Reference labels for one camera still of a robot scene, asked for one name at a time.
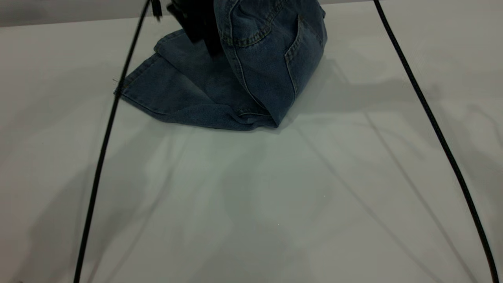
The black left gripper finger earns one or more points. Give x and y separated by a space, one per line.
212 31
188 21

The blue denim jeans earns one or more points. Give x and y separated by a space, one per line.
259 70

